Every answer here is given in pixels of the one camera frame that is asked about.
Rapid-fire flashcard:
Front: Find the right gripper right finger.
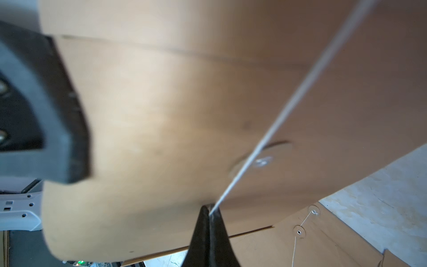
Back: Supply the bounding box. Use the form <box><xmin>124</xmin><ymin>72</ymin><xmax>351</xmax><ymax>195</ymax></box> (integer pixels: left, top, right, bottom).
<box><xmin>209</xmin><ymin>209</ymin><xmax>240</xmax><ymax>267</ymax></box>

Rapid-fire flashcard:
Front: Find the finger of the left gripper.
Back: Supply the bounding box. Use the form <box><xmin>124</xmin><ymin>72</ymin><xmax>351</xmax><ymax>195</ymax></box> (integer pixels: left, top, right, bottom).
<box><xmin>1</xmin><ymin>22</ymin><xmax>90</xmax><ymax>184</ymax></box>

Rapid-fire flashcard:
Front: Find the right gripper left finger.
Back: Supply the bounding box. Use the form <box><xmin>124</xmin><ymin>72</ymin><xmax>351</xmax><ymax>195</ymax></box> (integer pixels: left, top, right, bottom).
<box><xmin>182</xmin><ymin>206</ymin><xmax>210</xmax><ymax>267</ymax></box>

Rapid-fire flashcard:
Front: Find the white string of bag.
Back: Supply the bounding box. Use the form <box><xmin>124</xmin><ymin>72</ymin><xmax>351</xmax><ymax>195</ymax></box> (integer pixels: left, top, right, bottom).
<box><xmin>208</xmin><ymin>0</ymin><xmax>379</xmax><ymax>216</ymax></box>
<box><xmin>291</xmin><ymin>205</ymin><xmax>321</xmax><ymax>267</ymax></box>

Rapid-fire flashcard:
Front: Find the brown file bag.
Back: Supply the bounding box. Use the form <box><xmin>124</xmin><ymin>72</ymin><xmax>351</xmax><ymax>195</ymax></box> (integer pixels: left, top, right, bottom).
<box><xmin>380</xmin><ymin>249</ymin><xmax>410</xmax><ymax>267</ymax></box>
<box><xmin>39</xmin><ymin>1</ymin><xmax>427</xmax><ymax>262</ymax></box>
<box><xmin>230</xmin><ymin>202</ymin><xmax>383</xmax><ymax>267</ymax></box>

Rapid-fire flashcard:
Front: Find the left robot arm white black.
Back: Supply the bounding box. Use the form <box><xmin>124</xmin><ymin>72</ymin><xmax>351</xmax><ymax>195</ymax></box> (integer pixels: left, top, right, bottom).
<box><xmin>1</xmin><ymin>22</ymin><xmax>90</xmax><ymax>231</ymax></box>

